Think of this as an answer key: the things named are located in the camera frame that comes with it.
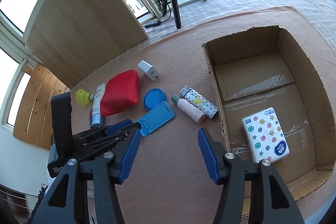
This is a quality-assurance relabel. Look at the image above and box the black inline cable switch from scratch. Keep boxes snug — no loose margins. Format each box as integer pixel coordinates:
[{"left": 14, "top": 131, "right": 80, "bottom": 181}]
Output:
[{"left": 143, "top": 20, "right": 161, "bottom": 28}]

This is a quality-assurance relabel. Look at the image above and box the white USB wall charger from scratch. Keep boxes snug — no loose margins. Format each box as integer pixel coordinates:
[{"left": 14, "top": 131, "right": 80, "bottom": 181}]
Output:
[{"left": 137, "top": 60, "right": 159, "bottom": 81}]

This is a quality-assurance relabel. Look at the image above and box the blue round lid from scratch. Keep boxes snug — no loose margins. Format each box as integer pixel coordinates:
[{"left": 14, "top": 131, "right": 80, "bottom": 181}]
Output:
[{"left": 143, "top": 88, "right": 167, "bottom": 111}]

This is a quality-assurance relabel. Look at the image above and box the red fabric pouch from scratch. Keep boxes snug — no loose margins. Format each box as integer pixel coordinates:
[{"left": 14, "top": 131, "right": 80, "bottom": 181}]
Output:
[{"left": 100, "top": 69, "right": 139, "bottom": 117}]

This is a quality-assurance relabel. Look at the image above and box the small pink bottle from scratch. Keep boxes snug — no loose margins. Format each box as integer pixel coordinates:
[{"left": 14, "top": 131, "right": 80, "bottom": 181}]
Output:
[{"left": 171, "top": 95, "right": 206, "bottom": 124}]

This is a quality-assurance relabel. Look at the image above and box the white Aqua sunscreen tube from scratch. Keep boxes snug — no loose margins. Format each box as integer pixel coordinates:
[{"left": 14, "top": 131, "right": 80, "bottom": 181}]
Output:
[{"left": 91, "top": 84, "right": 105, "bottom": 128}]

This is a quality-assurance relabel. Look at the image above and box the patterned tissue pack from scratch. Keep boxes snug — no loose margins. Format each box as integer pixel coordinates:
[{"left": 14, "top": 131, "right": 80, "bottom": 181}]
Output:
[{"left": 241, "top": 107, "right": 290, "bottom": 163}]

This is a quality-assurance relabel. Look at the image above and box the blue phone stand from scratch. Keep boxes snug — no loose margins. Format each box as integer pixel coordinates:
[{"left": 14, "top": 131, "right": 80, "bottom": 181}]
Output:
[{"left": 138, "top": 101, "right": 175, "bottom": 138}]

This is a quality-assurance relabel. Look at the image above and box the patterned lighter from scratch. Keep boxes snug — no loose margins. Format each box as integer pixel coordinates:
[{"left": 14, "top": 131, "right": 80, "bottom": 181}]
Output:
[{"left": 180, "top": 85, "right": 218, "bottom": 119}]

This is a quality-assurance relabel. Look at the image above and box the pine plank headboard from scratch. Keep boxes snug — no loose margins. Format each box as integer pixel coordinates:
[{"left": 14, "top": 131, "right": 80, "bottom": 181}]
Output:
[{"left": 13, "top": 64, "right": 67, "bottom": 149}]

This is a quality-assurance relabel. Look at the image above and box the yellow plastic shuttlecock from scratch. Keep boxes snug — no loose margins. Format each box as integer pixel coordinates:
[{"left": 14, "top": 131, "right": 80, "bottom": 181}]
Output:
[{"left": 75, "top": 89, "right": 95, "bottom": 106}]

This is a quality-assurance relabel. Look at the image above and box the black camera box left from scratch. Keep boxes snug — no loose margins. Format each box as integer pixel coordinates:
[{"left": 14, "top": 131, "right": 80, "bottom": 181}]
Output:
[{"left": 51, "top": 92, "right": 74, "bottom": 157}]

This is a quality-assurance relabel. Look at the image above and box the large wooden board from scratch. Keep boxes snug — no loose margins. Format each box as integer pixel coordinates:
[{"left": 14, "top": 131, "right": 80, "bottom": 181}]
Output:
[{"left": 23, "top": 0, "right": 147, "bottom": 88}]

